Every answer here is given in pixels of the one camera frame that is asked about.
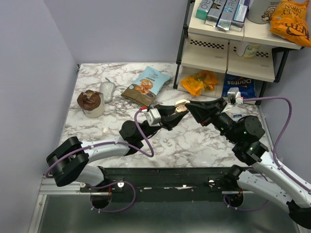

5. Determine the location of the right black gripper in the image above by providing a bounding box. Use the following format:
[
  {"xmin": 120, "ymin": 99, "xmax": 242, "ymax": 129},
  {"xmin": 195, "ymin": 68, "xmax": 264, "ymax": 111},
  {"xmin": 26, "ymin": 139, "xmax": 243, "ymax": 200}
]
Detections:
[{"xmin": 185, "ymin": 97, "xmax": 241, "ymax": 144}]

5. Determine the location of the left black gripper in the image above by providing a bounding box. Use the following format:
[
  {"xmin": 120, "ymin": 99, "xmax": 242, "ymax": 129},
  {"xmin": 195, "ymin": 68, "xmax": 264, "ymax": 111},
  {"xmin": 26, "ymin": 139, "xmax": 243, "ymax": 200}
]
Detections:
[{"xmin": 138, "ymin": 104, "xmax": 189, "ymax": 142}]

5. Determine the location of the beige earbud charging case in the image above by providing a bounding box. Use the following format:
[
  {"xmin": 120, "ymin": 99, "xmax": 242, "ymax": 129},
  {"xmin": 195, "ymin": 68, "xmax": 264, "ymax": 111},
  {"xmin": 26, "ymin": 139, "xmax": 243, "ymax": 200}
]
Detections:
[{"xmin": 174, "ymin": 99, "xmax": 190, "ymax": 113}]

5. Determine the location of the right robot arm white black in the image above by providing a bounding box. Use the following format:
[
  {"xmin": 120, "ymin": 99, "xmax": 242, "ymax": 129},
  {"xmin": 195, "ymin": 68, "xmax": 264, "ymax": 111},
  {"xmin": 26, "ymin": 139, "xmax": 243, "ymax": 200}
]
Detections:
[{"xmin": 185, "ymin": 98, "xmax": 311, "ymax": 229}]

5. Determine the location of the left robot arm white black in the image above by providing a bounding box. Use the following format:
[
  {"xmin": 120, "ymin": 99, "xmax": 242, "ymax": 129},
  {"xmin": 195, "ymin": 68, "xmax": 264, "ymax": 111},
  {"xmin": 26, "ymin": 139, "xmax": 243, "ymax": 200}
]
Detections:
[{"xmin": 45, "ymin": 105, "xmax": 188, "ymax": 192}]

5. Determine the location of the orange snack bag lower shelf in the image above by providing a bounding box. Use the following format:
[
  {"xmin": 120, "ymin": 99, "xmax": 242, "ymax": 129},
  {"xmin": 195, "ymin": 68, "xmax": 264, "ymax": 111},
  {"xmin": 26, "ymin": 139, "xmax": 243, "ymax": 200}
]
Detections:
[{"xmin": 181, "ymin": 70, "xmax": 219, "ymax": 96}]

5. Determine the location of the blue cassava chips bag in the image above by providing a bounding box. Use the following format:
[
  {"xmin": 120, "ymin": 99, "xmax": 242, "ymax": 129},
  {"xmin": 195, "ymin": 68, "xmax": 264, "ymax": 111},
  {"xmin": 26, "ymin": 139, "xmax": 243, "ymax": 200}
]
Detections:
[{"xmin": 121, "ymin": 67, "xmax": 171, "ymax": 106}]

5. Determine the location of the blue Doritos bag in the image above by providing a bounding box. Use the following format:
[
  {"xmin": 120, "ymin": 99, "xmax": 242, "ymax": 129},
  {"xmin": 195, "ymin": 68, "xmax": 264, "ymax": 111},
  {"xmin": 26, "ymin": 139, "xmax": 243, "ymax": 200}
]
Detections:
[{"xmin": 222, "ymin": 74, "xmax": 256, "ymax": 99}]

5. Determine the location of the white yellow cup on shelf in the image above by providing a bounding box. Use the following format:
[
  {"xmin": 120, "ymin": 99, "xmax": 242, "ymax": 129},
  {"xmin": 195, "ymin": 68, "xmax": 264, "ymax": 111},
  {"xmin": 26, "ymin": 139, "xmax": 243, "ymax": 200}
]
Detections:
[{"xmin": 236, "ymin": 41, "xmax": 261, "ymax": 58}]

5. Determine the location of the brown paper wrapped cup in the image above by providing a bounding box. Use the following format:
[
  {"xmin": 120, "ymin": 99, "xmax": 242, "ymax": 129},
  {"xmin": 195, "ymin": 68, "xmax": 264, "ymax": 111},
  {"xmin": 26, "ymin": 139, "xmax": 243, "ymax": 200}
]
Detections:
[{"xmin": 77, "ymin": 90, "xmax": 104, "ymax": 118}]

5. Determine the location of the silver toothpaste box middle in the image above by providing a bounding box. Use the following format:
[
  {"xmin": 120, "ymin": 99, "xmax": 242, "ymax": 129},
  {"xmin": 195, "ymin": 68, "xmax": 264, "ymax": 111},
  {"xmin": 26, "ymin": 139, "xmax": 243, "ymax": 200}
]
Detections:
[{"xmin": 217, "ymin": 0, "xmax": 239, "ymax": 31}]

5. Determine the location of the silver toothpaste box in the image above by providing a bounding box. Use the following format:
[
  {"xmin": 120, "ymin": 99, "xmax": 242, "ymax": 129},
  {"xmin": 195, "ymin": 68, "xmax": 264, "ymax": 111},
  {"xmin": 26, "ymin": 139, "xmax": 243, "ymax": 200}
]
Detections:
[
  {"xmin": 217, "ymin": 0, "xmax": 239, "ymax": 31},
  {"xmin": 205, "ymin": 0, "xmax": 226, "ymax": 27}
]

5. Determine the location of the teal toothpaste box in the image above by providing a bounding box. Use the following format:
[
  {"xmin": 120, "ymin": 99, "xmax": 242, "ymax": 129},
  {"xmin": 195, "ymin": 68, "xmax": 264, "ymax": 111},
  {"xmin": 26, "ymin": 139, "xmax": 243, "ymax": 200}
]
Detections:
[{"xmin": 195, "ymin": 0, "xmax": 214, "ymax": 20}]

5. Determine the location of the silver toothpaste box left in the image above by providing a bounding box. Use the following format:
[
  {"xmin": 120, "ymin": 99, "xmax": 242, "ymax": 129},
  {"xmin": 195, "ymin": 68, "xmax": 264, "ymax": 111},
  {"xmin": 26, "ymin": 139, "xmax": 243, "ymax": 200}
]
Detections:
[{"xmin": 205, "ymin": 0, "xmax": 226, "ymax": 27}]

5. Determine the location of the blue white toothpaste box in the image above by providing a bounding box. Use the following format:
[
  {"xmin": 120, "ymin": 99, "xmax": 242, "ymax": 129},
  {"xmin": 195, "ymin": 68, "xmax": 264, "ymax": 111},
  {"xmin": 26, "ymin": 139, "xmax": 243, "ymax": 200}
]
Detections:
[{"xmin": 230, "ymin": 0, "xmax": 250, "ymax": 32}]

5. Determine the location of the white popcorn tub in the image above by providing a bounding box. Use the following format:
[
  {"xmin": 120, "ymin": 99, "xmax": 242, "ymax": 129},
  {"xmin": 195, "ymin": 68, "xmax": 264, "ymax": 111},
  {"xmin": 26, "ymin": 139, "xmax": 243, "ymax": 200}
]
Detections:
[{"xmin": 246, "ymin": 0, "xmax": 280, "ymax": 24}]

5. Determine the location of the orange honey dijon chips bag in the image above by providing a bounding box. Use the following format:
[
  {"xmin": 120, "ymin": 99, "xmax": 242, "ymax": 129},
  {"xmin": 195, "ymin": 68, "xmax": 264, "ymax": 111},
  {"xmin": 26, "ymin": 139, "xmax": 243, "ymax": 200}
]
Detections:
[{"xmin": 270, "ymin": 0, "xmax": 311, "ymax": 47}]

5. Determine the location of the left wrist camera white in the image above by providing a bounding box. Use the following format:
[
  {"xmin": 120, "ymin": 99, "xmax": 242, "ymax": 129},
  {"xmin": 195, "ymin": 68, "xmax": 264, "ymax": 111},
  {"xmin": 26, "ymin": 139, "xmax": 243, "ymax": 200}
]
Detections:
[{"xmin": 144, "ymin": 107, "xmax": 161, "ymax": 126}]

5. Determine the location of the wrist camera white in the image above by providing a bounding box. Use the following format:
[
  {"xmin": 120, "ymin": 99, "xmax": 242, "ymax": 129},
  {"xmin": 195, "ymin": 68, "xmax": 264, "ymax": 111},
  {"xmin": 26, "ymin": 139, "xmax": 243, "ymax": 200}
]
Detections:
[
  {"xmin": 144, "ymin": 107, "xmax": 161, "ymax": 126},
  {"xmin": 227, "ymin": 87, "xmax": 243, "ymax": 105}
]

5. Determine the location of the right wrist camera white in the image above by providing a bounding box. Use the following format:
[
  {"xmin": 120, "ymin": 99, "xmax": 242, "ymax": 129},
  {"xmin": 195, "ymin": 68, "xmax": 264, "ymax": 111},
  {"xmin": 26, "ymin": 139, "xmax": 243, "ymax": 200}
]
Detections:
[{"xmin": 227, "ymin": 87, "xmax": 243, "ymax": 105}]

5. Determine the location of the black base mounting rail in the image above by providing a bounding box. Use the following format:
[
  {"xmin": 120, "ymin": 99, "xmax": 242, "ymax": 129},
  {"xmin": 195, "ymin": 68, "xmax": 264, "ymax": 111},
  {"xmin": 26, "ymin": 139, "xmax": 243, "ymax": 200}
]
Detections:
[{"xmin": 80, "ymin": 165, "xmax": 246, "ymax": 202}]

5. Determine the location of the black frame cream shelf unit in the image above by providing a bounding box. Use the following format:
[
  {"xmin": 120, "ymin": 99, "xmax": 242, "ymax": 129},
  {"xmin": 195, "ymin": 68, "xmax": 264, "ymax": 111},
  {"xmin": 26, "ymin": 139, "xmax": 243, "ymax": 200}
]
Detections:
[{"xmin": 173, "ymin": 0, "xmax": 302, "ymax": 98}]

